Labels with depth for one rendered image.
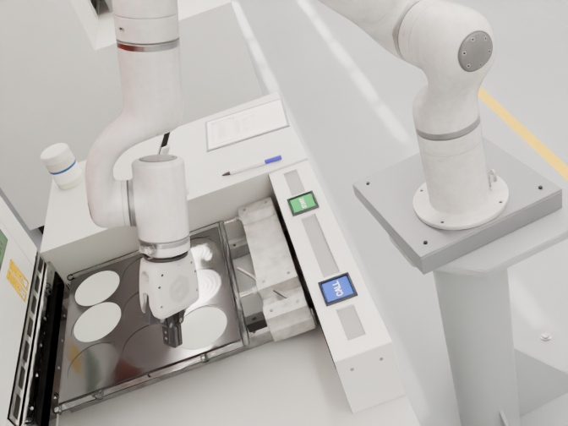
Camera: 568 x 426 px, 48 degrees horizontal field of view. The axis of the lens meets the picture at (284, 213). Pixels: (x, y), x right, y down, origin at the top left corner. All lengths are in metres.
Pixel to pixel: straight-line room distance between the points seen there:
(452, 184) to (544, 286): 1.15
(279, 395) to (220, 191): 0.48
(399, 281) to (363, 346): 1.43
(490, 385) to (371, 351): 0.74
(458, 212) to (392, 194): 0.18
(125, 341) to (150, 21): 0.62
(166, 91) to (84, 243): 0.61
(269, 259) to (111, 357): 0.36
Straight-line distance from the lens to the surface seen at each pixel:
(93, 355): 1.29
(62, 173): 1.65
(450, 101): 1.15
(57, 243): 1.50
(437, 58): 1.07
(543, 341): 2.18
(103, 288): 1.41
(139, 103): 0.96
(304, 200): 1.28
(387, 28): 1.15
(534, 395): 1.99
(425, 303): 2.33
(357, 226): 2.69
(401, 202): 1.38
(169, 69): 0.95
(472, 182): 1.27
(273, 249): 1.33
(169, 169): 1.01
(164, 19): 0.93
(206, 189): 1.42
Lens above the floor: 1.73
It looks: 37 degrees down
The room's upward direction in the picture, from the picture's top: 20 degrees counter-clockwise
